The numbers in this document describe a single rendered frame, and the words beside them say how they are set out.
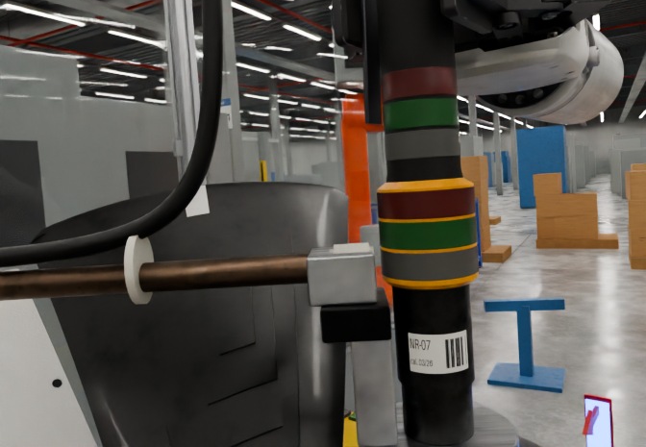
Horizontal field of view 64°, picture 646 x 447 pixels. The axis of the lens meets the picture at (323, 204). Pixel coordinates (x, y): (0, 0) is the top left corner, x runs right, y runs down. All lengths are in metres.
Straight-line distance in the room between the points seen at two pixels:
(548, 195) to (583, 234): 0.82
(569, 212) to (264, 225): 9.11
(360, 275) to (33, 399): 0.36
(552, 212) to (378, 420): 9.21
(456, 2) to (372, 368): 0.16
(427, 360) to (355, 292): 0.04
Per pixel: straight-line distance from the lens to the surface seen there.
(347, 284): 0.23
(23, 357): 0.54
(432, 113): 0.23
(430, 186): 0.22
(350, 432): 0.80
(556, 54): 0.29
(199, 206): 0.39
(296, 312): 0.32
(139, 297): 0.26
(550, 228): 9.49
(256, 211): 0.38
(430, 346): 0.24
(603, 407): 0.62
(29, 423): 0.51
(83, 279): 0.27
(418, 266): 0.22
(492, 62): 0.29
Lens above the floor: 1.43
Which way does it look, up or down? 3 degrees down
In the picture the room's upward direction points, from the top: 4 degrees counter-clockwise
